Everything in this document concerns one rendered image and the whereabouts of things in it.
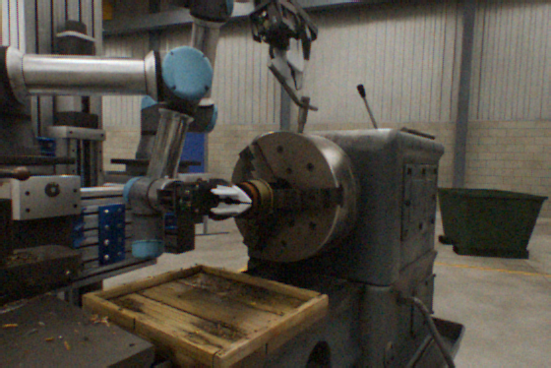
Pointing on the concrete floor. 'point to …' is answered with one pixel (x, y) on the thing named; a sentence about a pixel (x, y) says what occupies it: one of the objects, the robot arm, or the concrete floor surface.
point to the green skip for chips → (488, 221)
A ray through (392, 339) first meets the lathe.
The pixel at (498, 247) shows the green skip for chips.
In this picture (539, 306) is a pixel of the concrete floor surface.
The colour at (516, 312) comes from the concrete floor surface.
